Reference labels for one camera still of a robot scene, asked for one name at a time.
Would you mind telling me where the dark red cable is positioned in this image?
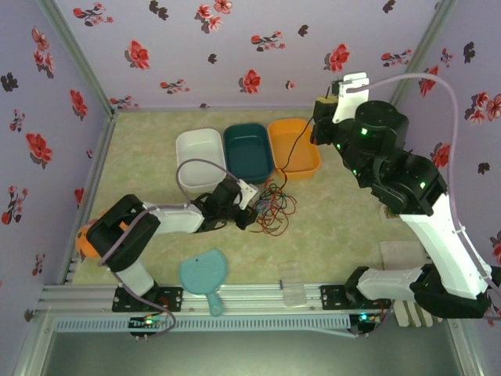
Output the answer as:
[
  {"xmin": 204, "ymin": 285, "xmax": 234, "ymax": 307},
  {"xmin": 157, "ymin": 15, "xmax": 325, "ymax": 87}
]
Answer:
[{"xmin": 252, "ymin": 182, "xmax": 298, "ymax": 236}]

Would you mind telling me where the bright red cable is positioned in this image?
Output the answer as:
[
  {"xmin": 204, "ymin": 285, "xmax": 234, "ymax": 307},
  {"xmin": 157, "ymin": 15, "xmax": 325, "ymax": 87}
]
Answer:
[{"xmin": 250, "ymin": 179, "xmax": 298, "ymax": 238}]

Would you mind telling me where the black cable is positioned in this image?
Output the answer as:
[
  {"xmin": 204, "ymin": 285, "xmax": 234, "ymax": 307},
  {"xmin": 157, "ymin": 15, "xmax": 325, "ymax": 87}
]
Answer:
[{"xmin": 250, "ymin": 116, "xmax": 316, "ymax": 236}]

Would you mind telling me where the orange plastic bin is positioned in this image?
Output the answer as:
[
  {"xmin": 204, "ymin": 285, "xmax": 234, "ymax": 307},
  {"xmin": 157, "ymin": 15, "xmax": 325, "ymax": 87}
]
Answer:
[{"xmin": 268, "ymin": 118, "xmax": 322, "ymax": 181}]

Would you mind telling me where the white plastic bin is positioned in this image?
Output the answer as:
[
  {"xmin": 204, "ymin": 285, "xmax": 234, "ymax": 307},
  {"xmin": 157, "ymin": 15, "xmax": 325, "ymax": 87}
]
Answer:
[{"xmin": 175, "ymin": 128, "xmax": 227, "ymax": 193}]

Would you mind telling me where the teal plastic bin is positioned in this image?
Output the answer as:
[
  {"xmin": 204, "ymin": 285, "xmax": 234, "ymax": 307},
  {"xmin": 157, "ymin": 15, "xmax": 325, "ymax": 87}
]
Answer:
[{"xmin": 222, "ymin": 122, "xmax": 275, "ymax": 184}]

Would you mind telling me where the light blue hand mirror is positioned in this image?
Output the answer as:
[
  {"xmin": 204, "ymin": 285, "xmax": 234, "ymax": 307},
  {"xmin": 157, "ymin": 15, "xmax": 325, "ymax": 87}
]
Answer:
[{"xmin": 178, "ymin": 248, "xmax": 229, "ymax": 317}]

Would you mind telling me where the clear plastic box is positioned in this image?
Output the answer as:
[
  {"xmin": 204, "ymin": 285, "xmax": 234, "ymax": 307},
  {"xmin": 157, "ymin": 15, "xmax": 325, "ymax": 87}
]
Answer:
[{"xmin": 277, "ymin": 261, "xmax": 308, "ymax": 308}]

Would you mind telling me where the wooden hand-shaped board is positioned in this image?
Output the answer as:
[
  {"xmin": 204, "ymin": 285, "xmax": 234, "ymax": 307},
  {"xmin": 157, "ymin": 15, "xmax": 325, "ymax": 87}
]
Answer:
[{"xmin": 379, "ymin": 240, "xmax": 445, "ymax": 328}]

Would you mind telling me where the orange plush fish toy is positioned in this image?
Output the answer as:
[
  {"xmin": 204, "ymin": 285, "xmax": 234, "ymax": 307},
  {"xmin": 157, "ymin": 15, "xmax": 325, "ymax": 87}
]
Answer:
[{"xmin": 74, "ymin": 219, "xmax": 130, "ymax": 259}]

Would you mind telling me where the controller board with LEDs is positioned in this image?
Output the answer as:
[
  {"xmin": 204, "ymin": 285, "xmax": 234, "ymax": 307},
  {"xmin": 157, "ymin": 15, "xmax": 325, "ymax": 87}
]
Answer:
[
  {"xmin": 351, "ymin": 312, "xmax": 384, "ymax": 338},
  {"xmin": 128, "ymin": 315, "xmax": 168, "ymax": 340}
]

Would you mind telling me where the left arm lilac cable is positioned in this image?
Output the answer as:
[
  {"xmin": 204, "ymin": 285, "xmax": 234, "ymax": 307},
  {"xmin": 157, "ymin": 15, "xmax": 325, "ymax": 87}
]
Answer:
[{"xmin": 96, "ymin": 157, "xmax": 240, "ymax": 342}]

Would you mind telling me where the arm lilac cable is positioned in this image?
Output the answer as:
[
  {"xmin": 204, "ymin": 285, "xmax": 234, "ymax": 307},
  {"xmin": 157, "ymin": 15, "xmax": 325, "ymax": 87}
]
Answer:
[
  {"xmin": 344, "ymin": 73, "xmax": 501, "ymax": 338},
  {"xmin": 96, "ymin": 157, "xmax": 240, "ymax": 342}
]

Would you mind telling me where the aluminium frame rail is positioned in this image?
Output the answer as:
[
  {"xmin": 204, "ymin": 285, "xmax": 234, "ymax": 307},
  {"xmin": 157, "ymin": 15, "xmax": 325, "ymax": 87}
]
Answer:
[{"xmin": 37, "ymin": 282, "xmax": 396, "ymax": 314}]

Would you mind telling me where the right arm lilac cable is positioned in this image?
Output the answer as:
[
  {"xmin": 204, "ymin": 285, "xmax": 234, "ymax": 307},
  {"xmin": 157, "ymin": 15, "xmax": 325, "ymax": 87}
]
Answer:
[{"xmin": 344, "ymin": 73, "xmax": 501, "ymax": 338}]

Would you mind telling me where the grey slotted cable duct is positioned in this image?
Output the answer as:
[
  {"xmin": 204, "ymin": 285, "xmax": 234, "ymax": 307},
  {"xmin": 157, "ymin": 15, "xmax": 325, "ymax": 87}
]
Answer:
[{"xmin": 52, "ymin": 316, "xmax": 351, "ymax": 334}]

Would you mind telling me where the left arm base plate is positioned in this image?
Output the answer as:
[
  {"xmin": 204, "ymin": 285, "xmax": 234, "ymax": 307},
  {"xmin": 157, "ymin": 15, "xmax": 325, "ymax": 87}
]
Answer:
[{"xmin": 112, "ymin": 285, "xmax": 184, "ymax": 313}]

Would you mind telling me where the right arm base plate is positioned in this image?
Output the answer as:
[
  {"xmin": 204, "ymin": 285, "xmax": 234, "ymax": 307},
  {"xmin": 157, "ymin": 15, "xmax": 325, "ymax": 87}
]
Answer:
[{"xmin": 319, "ymin": 284, "xmax": 392, "ymax": 311}]

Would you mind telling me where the aluminium side rail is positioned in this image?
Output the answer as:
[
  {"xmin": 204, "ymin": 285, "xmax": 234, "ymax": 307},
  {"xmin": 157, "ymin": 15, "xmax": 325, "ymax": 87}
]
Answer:
[{"xmin": 58, "ymin": 112, "xmax": 118, "ymax": 285}]

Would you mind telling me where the aluminium corner post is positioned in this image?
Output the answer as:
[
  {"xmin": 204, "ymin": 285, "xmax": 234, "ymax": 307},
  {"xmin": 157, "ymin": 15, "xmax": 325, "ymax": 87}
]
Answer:
[
  {"xmin": 391, "ymin": 0, "xmax": 459, "ymax": 114},
  {"xmin": 37, "ymin": 0, "xmax": 117, "ymax": 115}
]

